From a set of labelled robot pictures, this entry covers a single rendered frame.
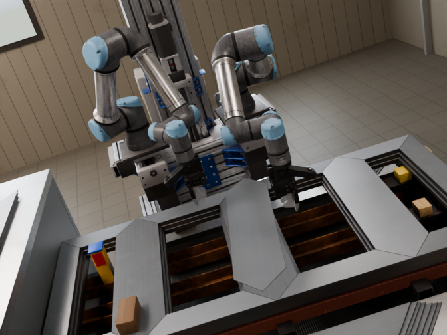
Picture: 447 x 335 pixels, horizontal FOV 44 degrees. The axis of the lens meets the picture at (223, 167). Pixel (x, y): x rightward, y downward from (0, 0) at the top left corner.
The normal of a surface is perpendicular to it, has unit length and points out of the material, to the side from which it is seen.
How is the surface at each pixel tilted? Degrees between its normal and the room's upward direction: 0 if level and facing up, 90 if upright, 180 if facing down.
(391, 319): 0
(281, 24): 90
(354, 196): 0
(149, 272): 0
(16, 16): 90
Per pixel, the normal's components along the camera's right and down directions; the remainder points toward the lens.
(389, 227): -0.25, -0.85
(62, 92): 0.25, 0.40
